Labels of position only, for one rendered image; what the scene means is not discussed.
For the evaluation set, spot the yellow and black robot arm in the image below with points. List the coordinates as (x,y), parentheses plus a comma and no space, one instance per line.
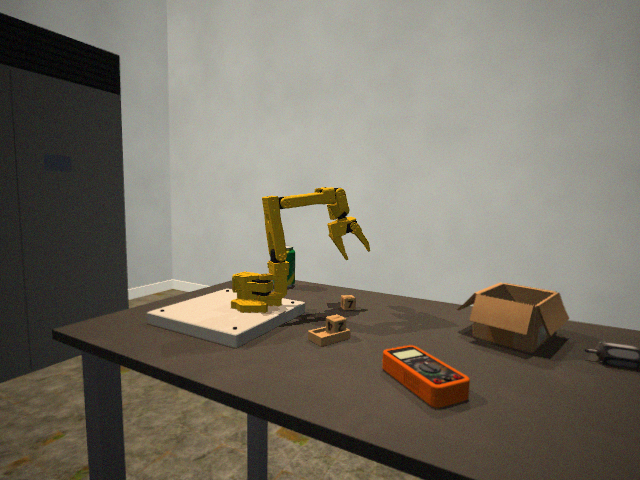
(253,286)

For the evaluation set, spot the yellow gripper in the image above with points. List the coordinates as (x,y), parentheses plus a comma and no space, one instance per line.
(342,226)

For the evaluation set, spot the green drink can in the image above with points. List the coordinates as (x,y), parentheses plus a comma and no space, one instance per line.
(291,259)

